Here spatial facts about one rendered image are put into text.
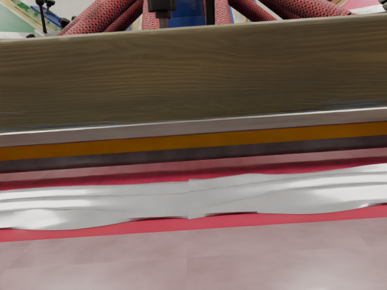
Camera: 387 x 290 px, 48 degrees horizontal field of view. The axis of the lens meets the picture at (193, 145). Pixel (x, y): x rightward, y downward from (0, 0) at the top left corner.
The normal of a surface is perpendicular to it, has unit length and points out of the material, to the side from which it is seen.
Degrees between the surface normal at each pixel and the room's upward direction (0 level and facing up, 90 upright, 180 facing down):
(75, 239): 0
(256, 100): 90
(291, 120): 90
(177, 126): 90
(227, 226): 0
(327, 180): 33
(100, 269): 0
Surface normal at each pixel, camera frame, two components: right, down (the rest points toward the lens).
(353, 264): -0.07, -0.98
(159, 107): 0.00, 0.18
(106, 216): 0.00, -0.73
